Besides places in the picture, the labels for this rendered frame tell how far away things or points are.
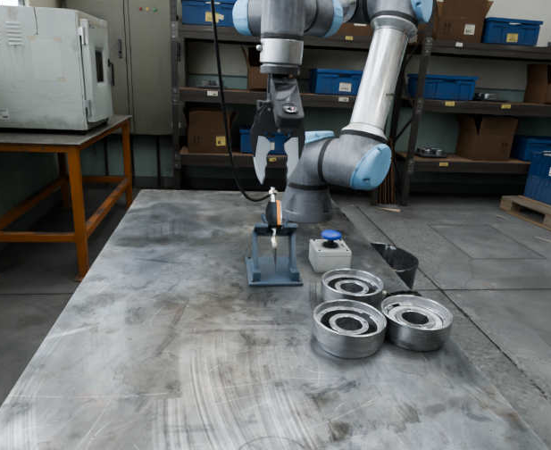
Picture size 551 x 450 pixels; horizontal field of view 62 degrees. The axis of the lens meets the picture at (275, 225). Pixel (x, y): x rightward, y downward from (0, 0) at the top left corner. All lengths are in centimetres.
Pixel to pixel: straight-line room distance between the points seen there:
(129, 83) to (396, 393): 408
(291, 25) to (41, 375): 64
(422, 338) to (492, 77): 483
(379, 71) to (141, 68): 345
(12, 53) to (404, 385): 261
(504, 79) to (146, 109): 362
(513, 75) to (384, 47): 439
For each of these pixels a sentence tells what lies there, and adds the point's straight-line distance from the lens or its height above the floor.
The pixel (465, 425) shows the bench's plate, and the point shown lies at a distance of 61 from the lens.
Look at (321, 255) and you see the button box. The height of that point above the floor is 84.
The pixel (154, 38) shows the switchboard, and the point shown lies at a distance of 443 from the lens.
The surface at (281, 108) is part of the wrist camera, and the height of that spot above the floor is 112.
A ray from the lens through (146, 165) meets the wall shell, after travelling 478.
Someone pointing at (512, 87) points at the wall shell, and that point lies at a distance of 555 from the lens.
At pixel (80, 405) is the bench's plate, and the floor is 80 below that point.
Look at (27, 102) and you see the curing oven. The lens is 288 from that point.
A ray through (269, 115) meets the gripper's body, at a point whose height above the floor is 110.
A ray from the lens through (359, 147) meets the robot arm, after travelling 111.
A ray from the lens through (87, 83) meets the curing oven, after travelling 279.
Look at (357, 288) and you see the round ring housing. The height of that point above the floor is 82.
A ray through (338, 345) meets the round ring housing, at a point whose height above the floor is 82.
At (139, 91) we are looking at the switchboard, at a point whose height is 95.
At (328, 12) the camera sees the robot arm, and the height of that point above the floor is 128.
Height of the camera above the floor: 117
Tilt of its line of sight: 19 degrees down
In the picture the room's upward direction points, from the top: 3 degrees clockwise
